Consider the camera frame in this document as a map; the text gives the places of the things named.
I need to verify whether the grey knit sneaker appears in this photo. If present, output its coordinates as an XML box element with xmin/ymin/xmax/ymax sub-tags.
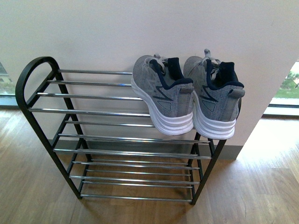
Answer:
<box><xmin>131</xmin><ymin>55</ymin><xmax>194</xmax><ymax>136</ymax></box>
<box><xmin>183</xmin><ymin>49</ymin><xmax>245</xmax><ymax>140</ymax></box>

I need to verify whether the black metal shoe rack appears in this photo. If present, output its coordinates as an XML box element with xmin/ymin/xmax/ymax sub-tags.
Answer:
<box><xmin>15</xmin><ymin>56</ymin><xmax>225</xmax><ymax>205</ymax></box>

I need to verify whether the dark window frame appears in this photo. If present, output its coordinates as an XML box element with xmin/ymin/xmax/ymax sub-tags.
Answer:
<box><xmin>263</xmin><ymin>104</ymin><xmax>299</xmax><ymax>117</ymax></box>

